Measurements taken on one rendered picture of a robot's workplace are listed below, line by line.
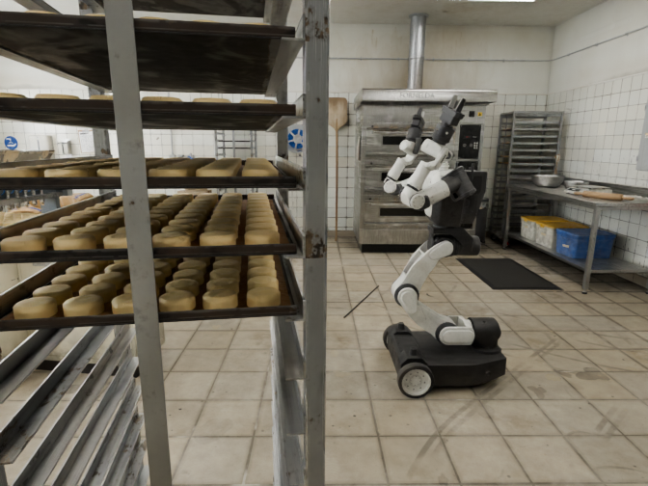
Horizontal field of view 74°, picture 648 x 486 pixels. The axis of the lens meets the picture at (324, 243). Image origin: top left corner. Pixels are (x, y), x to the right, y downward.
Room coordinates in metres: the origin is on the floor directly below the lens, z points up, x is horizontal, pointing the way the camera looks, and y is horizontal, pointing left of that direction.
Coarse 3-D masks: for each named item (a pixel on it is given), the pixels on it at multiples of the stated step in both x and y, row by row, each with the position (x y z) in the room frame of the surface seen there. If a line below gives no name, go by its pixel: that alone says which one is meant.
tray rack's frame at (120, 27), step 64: (128, 0) 0.53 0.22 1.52; (320, 0) 0.56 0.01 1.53; (128, 64) 0.53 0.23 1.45; (320, 64) 0.56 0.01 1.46; (128, 128) 0.53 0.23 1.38; (320, 128) 0.56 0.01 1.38; (128, 192) 0.52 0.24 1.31; (320, 192) 0.56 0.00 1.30; (128, 256) 0.52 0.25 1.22; (320, 256) 0.56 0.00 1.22; (320, 320) 0.56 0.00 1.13; (320, 384) 0.56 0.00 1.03; (320, 448) 0.56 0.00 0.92
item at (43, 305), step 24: (96, 264) 0.76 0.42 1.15; (120, 264) 0.74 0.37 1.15; (168, 264) 0.74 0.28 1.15; (192, 264) 0.74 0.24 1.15; (216, 264) 0.75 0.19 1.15; (240, 264) 0.82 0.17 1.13; (264, 264) 0.75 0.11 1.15; (48, 288) 0.61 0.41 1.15; (72, 288) 0.64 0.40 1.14; (96, 288) 0.61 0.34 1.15; (120, 288) 0.66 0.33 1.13; (168, 288) 0.62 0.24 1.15; (192, 288) 0.62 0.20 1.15; (216, 288) 0.62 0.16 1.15; (240, 288) 0.67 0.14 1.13; (264, 288) 0.62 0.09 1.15; (24, 312) 0.53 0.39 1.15; (48, 312) 0.54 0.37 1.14; (72, 312) 0.54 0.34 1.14; (96, 312) 0.55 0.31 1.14; (120, 312) 0.55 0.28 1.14
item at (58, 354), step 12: (24, 264) 2.36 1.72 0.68; (36, 264) 2.35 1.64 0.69; (48, 264) 2.33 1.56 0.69; (24, 276) 2.36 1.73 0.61; (132, 324) 2.28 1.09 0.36; (72, 336) 2.32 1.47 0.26; (108, 336) 2.29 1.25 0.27; (60, 348) 2.34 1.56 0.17; (132, 348) 2.28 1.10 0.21; (48, 360) 2.35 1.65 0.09; (60, 360) 2.34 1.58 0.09; (96, 360) 2.31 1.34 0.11; (84, 372) 2.35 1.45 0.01
